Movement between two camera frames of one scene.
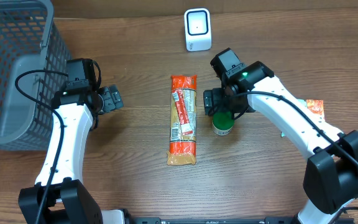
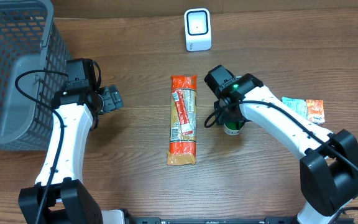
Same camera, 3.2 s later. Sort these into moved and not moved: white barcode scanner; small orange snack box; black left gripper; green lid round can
Moved: green lid round can
Not moved: white barcode scanner; black left gripper; small orange snack box
